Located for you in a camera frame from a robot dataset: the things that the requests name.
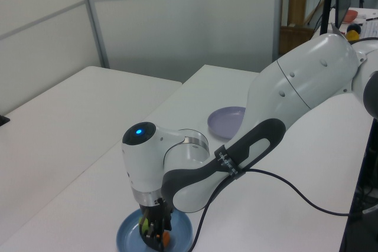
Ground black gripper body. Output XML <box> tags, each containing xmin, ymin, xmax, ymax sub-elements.
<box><xmin>138</xmin><ymin>197</ymin><xmax>174</xmax><ymax>223</ymax></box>

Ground green block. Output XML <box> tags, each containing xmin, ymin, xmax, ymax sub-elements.
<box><xmin>138</xmin><ymin>215</ymin><xmax>150</xmax><ymax>234</ymax></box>

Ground blue plate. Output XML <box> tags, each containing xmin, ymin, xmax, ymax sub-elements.
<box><xmin>116</xmin><ymin>208</ymin><xmax>193</xmax><ymax>252</ymax></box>

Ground purple plate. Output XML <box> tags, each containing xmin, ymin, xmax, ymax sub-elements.
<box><xmin>207</xmin><ymin>106</ymin><xmax>246</xmax><ymax>140</ymax></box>

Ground black mounting column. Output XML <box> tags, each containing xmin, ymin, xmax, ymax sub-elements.
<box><xmin>339</xmin><ymin>116</ymin><xmax>378</xmax><ymax>252</ymax></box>

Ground wooden cabinet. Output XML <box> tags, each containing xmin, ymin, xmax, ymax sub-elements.
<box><xmin>279</xmin><ymin>0</ymin><xmax>314</xmax><ymax>55</ymax></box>

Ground silver laptop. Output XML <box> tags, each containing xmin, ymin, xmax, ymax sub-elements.
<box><xmin>330</xmin><ymin>22</ymin><xmax>347</xmax><ymax>40</ymax></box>

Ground yellow and dark toy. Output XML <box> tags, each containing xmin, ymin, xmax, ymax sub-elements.
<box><xmin>346</xmin><ymin>24</ymin><xmax>363</xmax><ymax>42</ymax></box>

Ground black monitor stand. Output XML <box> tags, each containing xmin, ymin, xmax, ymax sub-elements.
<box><xmin>320</xmin><ymin>0</ymin><xmax>336</xmax><ymax>36</ymax></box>

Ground orange bowl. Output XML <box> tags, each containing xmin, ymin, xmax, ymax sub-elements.
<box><xmin>344</xmin><ymin>9</ymin><xmax>360</xmax><ymax>23</ymax></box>

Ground white keyboard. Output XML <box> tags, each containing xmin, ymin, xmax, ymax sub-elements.
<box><xmin>364</xmin><ymin>17</ymin><xmax>378</xmax><ymax>39</ymax></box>

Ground black velcro strap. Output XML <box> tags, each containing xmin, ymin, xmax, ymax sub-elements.
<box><xmin>214</xmin><ymin>145</ymin><xmax>246</xmax><ymax>179</ymax></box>

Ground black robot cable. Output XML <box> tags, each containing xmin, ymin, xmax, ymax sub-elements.
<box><xmin>188</xmin><ymin>168</ymin><xmax>366</xmax><ymax>252</ymax></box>

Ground grey partition post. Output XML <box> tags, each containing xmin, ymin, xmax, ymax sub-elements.
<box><xmin>271</xmin><ymin>0</ymin><xmax>285</xmax><ymax>64</ymax></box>

